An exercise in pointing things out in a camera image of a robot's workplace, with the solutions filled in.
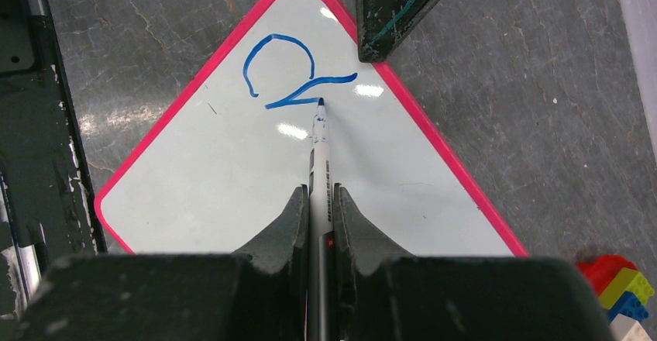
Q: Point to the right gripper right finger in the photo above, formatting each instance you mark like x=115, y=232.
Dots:
x=386, y=293

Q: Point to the blue whiteboard marker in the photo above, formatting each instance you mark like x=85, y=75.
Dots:
x=321, y=283

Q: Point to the colourful toy brick stack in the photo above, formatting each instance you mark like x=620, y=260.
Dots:
x=623, y=292

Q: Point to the pink framed whiteboard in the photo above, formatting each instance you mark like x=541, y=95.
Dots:
x=224, y=158

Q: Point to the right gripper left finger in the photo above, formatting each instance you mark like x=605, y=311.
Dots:
x=256, y=292

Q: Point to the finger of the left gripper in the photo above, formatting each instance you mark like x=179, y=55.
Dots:
x=382, y=25

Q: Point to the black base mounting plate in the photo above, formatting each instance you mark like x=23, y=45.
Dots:
x=46, y=193

